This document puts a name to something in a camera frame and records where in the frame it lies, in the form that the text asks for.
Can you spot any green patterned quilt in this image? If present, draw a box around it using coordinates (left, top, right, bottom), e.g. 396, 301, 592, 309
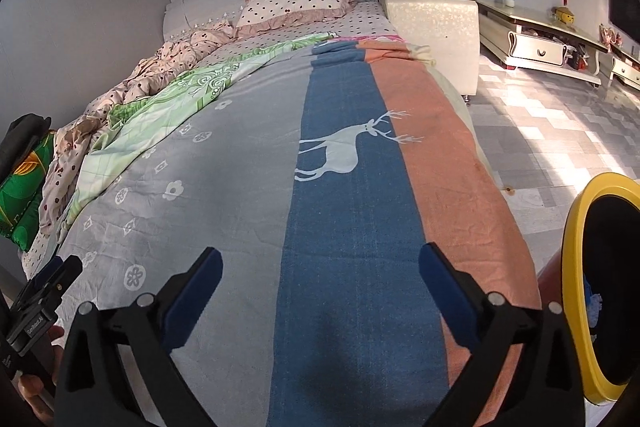
57, 33, 341, 243

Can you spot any yellow rimmed red bin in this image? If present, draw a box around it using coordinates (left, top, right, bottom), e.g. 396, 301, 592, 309
537, 172, 640, 408

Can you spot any pink figurine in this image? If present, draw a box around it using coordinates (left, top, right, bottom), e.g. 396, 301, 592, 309
600, 24, 623, 48

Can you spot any polka dot pillow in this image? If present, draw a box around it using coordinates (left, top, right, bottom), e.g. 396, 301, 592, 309
235, 0, 358, 30

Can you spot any cream nightstand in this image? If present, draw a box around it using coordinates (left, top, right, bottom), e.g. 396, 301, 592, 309
367, 0, 481, 100

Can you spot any black cloth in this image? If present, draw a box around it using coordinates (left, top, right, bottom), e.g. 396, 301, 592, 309
0, 114, 53, 178

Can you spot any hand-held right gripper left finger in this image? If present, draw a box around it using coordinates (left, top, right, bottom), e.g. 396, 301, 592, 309
54, 247, 223, 427

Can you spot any polka dot bedsheet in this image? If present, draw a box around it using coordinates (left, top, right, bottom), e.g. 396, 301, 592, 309
190, 2, 401, 68

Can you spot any pink patterned cloth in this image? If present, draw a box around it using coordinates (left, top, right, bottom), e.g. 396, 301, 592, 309
337, 34, 403, 45

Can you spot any black flat television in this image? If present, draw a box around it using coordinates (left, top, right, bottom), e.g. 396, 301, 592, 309
606, 0, 640, 42

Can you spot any red container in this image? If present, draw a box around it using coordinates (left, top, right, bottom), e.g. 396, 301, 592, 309
570, 44, 593, 70

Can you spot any grey blue orange blanket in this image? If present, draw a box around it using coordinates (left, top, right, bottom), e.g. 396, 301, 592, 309
22, 38, 543, 427

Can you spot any green leaf cushion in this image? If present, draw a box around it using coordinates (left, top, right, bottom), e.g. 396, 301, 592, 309
0, 132, 56, 253

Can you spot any cream coffee table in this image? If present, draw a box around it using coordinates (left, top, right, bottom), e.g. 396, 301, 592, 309
477, 0, 611, 88

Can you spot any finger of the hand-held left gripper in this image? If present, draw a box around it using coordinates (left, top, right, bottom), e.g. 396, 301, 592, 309
7, 255, 83, 313

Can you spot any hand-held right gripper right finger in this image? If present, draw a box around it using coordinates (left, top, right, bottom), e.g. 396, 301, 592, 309
419, 243, 586, 427

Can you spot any pink floral quilt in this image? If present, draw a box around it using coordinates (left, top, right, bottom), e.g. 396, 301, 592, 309
37, 19, 238, 233

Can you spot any person's left hand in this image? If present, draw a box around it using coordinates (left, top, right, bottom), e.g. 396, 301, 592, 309
14, 326, 66, 415

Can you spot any cream television stand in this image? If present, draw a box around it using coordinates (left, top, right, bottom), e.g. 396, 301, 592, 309
597, 41, 640, 90

